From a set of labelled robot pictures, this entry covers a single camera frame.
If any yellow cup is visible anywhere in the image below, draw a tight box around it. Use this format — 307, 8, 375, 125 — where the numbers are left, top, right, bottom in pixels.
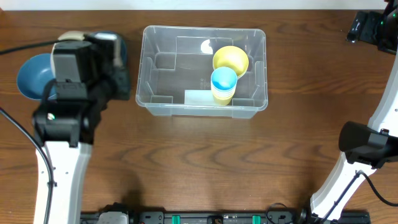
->
213, 93, 234, 101
213, 96, 232, 106

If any yellow small bowl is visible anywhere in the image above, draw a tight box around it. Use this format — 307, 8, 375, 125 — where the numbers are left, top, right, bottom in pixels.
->
212, 45, 249, 76

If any cream bowl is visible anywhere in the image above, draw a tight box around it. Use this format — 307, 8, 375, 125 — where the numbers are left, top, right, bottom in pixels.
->
50, 30, 90, 75

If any yellow cup front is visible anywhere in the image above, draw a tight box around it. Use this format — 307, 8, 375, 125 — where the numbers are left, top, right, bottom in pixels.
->
213, 96, 232, 106

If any clear plastic storage container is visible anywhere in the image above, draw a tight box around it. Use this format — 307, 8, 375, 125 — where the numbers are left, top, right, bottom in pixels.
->
136, 26, 268, 119

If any cream white cup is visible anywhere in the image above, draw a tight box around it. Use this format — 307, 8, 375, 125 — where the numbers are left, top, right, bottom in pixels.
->
212, 90, 235, 96

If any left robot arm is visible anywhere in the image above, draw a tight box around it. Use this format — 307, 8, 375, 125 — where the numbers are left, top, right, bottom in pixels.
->
33, 32, 131, 223

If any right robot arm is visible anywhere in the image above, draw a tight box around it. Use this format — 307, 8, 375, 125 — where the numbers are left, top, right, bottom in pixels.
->
292, 0, 397, 223

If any pink cup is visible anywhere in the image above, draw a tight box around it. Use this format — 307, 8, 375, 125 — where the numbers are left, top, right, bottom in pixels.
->
211, 86, 236, 97

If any light blue cup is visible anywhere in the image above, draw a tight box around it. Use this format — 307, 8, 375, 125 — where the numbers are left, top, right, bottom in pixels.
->
211, 67, 238, 91

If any left black cable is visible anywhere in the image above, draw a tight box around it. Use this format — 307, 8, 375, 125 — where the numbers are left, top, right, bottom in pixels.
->
0, 39, 68, 224

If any dark blue bowl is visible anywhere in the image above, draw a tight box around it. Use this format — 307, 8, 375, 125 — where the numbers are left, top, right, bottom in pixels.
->
16, 54, 55, 100
93, 31, 127, 67

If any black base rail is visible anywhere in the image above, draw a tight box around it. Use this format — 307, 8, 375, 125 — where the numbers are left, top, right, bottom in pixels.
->
79, 203, 372, 224

